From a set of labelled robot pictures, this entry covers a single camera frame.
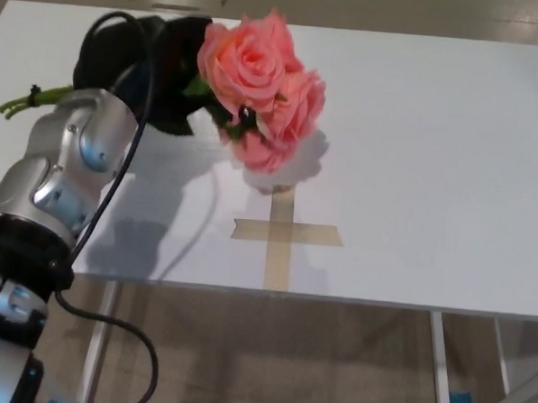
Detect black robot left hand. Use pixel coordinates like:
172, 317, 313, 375
68, 10, 264, 142

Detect pink rose bouquet green stems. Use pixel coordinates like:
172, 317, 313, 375
0, 0, 333, 178

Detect beige tape strip long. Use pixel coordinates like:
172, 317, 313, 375
263, 186, 296, 292

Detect beige tape strip short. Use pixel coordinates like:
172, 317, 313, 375
232, 218, 344, 248

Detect white table leg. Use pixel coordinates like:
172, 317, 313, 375
424, 311, 456, 403
488, 317, 516, 396
78, 279, 122, 403

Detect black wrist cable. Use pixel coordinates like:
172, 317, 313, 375
48, 9, 178, 403

